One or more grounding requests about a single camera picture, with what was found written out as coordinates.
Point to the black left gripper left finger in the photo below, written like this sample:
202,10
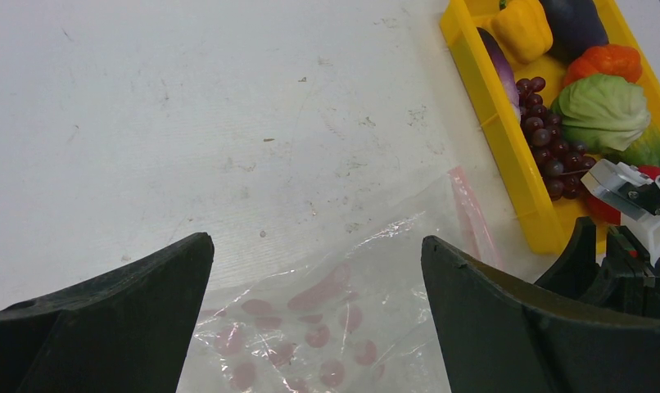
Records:
127,330

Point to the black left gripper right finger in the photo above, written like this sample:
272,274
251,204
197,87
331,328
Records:
498,333

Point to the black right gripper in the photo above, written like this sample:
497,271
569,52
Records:
624,282

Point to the yellow plastic tray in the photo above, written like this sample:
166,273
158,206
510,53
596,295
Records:
547,225

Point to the clear zip top bag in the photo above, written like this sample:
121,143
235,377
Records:
354,317

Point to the green cabbage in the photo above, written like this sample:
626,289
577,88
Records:
605,112

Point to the red tomato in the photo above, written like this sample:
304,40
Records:
612,209

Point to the red grape bunch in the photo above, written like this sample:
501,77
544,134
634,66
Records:
561,162

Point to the green orange mango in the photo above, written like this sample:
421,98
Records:
644,151

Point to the slim purple white eggplant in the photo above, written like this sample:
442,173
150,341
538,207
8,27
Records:
503,70

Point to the dark purple eggplant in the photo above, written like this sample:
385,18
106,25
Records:
575,26

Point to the yellow bell pepper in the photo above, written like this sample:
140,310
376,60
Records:
522,30

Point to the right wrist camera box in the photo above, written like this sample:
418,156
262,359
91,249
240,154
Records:
647,232

